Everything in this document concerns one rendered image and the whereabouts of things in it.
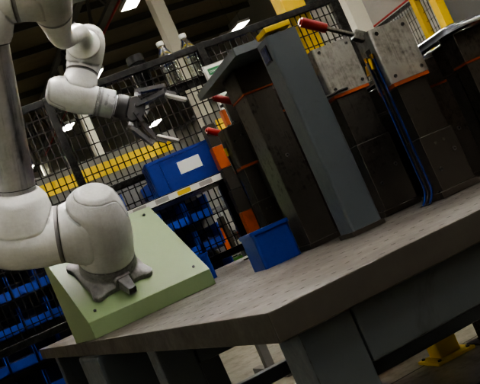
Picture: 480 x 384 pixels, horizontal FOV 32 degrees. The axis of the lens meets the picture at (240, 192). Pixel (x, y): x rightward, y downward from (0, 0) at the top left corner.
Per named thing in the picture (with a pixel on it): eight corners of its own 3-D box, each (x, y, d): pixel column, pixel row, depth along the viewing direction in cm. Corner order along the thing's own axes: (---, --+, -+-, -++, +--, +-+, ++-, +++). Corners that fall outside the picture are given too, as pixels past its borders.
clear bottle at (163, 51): (187, 82, 333) (168, 36, 333) (173, 88, 331) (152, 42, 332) (184, 87, 339) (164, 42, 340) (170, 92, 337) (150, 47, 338)
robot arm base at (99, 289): (104, 312, 219) (100, 296, 215) (64, 270, 233) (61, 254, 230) (162, 281, 227) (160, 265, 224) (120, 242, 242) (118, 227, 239)
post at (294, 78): (385, 222, 169) (297, 24, 171) (354, 237, 167) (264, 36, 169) (370, 226, 176) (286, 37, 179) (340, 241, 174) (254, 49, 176)
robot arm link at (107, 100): (100, 82, 255) (120, 87, 257) (98, 91, 264) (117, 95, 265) (94, 110, 253) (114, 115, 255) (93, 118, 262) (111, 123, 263)
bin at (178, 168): (235, 165, 303) (221, 132, 304) (158, 198, 297) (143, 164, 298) (228, 172, 319) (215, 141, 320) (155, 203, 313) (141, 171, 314)
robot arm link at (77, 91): (94, 108, 252) (103, 70, 257) (43, 97, 249) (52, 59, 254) (91, 123, 262) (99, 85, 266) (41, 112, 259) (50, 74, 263)
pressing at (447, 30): (539, -5, 166) (536, -12, 166) (447, 31, 159) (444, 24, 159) (308, 145, 297) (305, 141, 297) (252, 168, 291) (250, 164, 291)
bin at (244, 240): (303, 252, 192) (287, 216, 192) (265, 270, 189) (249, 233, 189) (289, 256, 202) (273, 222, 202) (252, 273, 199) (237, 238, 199)
